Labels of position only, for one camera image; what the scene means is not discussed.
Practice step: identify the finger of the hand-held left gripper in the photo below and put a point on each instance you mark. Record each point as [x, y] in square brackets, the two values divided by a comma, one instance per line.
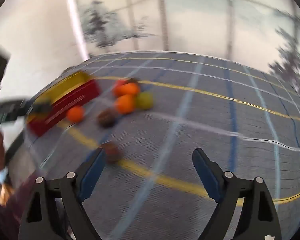
[40, 108]

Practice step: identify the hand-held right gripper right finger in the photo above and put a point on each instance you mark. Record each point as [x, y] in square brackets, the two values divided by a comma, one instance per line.
[208, 180]

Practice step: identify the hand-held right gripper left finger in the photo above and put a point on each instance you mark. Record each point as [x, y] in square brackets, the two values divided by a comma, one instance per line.
[92, 177]

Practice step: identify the red and gold tray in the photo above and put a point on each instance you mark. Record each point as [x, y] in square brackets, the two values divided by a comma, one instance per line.
[65, 100]

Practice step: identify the dark brown round fruit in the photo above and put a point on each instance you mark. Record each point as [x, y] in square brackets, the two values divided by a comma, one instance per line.
[113, 152]
[106, 117]
[133, 80]

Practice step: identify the orange tangerine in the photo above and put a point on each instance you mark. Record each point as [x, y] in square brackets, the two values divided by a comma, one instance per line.
[125, 104]
[127, 89]
[75, 113]

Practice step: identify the green round fruit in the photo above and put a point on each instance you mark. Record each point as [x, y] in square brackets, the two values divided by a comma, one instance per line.
[145, 100]

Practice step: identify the blue plaid tablecloth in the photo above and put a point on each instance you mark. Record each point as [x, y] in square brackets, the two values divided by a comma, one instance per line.
[202, 120]

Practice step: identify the red tomato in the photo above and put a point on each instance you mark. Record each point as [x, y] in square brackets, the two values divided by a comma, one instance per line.
[118, 83]

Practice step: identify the landscape mural wall panels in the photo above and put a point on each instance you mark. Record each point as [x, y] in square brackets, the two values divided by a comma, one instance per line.
[195, 17]

